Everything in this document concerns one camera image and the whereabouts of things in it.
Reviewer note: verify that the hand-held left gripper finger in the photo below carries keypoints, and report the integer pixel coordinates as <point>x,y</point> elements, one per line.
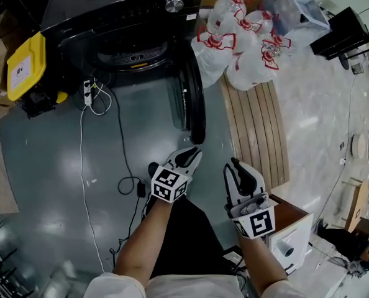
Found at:
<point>184,151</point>
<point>194,163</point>

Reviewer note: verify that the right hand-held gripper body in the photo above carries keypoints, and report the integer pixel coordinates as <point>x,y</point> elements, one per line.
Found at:
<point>256,219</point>

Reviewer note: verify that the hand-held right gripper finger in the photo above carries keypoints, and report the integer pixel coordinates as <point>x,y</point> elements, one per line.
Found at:
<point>249,178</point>
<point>229,185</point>

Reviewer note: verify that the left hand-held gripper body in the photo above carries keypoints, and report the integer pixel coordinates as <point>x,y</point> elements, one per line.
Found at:
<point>169,185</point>

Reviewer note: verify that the black round washing machine door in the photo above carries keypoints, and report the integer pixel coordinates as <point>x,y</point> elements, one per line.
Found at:
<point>194,98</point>

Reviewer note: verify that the black washing machine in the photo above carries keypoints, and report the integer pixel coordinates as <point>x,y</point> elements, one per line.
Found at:
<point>116,14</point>

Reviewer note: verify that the person's left forearm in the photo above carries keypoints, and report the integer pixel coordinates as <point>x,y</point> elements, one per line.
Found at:
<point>141,244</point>

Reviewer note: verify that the person's right forearm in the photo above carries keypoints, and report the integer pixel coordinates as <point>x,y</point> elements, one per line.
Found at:
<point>259,262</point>

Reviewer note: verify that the person's black shoe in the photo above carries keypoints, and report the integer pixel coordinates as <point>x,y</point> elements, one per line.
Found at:
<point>153,169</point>

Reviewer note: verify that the black power adapter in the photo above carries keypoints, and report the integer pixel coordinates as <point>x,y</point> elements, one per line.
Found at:
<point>141,188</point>

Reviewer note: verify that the white box with wooden top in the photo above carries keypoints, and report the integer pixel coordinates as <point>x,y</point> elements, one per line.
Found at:
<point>291,234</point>

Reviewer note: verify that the wooden slatted board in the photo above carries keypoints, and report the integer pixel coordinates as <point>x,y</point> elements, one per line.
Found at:
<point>259,129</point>

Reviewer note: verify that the person's black trousers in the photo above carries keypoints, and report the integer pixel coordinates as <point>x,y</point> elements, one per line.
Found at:
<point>190,237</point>

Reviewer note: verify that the person's white shirt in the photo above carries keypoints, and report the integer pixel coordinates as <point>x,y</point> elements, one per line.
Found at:
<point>187,287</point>

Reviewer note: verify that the wooden table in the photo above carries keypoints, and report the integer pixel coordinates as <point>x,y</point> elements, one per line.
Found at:
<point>363,203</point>

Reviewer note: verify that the white power strip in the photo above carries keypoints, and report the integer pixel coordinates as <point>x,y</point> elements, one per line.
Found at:
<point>88,93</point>

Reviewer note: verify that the white round robot vacuum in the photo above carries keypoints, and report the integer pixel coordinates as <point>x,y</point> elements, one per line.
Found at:
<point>358,145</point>

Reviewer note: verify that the black low cabinet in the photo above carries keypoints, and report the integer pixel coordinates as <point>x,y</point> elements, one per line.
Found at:
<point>343,33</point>

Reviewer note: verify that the large clear plastic bag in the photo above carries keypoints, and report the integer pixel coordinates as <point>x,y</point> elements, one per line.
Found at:
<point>296,11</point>

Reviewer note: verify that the yellow lidded storage bin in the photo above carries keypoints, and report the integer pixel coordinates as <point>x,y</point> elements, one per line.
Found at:
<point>24,70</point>

